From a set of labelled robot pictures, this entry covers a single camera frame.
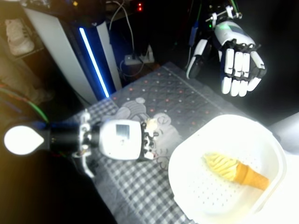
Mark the white power strip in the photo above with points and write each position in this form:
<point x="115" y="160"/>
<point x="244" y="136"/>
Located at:
<point x="132" y="59"/>

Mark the beige cloth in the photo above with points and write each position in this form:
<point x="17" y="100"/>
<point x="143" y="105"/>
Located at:
<point x="16" y="74"/>

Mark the yellow swirl ice cream cone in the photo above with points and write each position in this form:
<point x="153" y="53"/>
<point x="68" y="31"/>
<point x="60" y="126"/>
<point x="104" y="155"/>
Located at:
<point x="224" y="169"/>

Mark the black device with red lights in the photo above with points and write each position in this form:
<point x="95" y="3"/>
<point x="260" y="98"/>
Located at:
<point x="134" y="5"/>

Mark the white tower with blue light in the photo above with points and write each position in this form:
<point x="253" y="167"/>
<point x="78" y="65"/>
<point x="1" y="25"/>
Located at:
<point x="70" y="58"/>

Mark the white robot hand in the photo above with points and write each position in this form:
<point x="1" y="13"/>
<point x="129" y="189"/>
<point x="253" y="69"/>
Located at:
<point x="112" y="144"/>
<point x="230" y="32"/>

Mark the grey quilt with bear print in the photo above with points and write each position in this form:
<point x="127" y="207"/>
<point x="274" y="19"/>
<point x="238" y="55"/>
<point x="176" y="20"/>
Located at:
<point x="140" y="193"/>

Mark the white shoe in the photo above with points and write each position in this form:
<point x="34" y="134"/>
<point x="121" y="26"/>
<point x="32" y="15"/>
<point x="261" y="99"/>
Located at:
<point x="18" y="37"/>

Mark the white perforated basket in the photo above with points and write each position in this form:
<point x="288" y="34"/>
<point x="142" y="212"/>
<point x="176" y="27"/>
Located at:
<point x="194" y="186"/>

